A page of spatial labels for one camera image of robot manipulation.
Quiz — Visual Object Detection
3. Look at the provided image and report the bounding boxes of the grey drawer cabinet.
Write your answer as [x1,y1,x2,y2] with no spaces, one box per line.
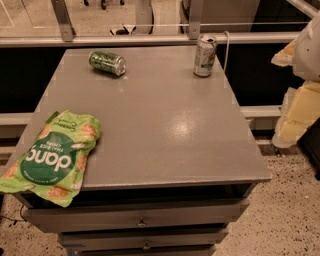
[17,46,270,256]

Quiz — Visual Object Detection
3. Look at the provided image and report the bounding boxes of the green dang chips bag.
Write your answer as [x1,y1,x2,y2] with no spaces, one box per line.
[0,110,100,207]

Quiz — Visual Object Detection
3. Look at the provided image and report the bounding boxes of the grey metal railing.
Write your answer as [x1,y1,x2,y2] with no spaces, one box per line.
[0,0,320,48]

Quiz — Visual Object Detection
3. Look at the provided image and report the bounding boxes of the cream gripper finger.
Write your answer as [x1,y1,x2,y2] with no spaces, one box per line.
[271,39,296,67]

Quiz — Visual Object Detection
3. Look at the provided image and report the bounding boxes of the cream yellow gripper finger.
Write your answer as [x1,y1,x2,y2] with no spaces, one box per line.
[272,81,320,148]

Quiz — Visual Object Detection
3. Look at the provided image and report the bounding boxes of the upper grey drawer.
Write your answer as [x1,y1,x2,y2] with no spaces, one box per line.
[24,199,249,233]

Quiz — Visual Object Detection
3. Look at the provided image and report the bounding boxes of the white cable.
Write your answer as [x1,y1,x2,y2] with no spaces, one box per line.
[222,30,232,74]

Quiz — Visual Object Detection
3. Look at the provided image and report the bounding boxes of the lower grey drawer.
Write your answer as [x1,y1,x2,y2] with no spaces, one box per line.
[60,227,228,251]

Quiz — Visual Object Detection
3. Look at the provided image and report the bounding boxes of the green soda can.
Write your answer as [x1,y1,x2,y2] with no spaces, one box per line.
[89,50,127,76]

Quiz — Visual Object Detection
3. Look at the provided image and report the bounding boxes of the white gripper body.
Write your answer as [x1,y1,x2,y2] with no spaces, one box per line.
[293,11,320,81]

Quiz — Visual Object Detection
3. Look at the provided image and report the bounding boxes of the grey drawer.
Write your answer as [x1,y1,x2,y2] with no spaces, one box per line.
[60,227,228,251]
[24,199,249,233]

